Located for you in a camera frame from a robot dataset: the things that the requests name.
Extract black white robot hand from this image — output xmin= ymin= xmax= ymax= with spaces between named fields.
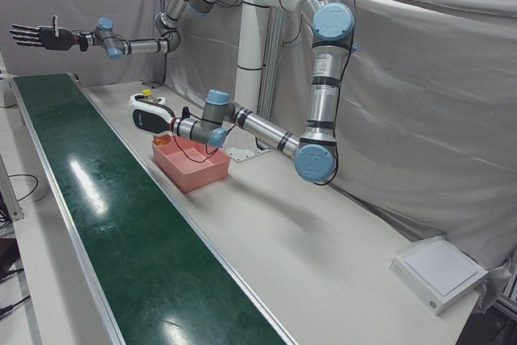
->
xmin=128 ymin=93 xmax=177 ymax=136
xmin=10 ymin=15 xmax=78 ymax=52

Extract yellow capped orange drink bottle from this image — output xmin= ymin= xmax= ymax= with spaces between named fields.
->
xmin=139 ymin=86 xmax=173 ymax=147

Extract pink plastic basket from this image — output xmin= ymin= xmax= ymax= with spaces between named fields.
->
xmin=151 ymin=137 xmax=231 ymax=195

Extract green conveyor belt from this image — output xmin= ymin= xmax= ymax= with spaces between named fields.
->
xmin=11 ymin=73 xmax=300 ymax=345

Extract grey fabric curtain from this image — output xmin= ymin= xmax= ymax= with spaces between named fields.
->
xmin=0 ymin=0 xmax=517 ymax=280

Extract white flat box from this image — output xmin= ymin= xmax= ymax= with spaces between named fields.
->
xmin=389 ymin=238 xmax=489 ymax=317

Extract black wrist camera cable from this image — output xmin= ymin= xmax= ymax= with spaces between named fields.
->
xmin=172 ymin=110 xmax=236 ymax=163

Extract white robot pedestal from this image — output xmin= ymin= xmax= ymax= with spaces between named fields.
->
xmin=197 ymin=0 xmax=344 ymax=163

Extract black floor cable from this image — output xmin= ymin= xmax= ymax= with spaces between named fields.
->
xmin=0 ymin=173 xmax=40 ymax=205

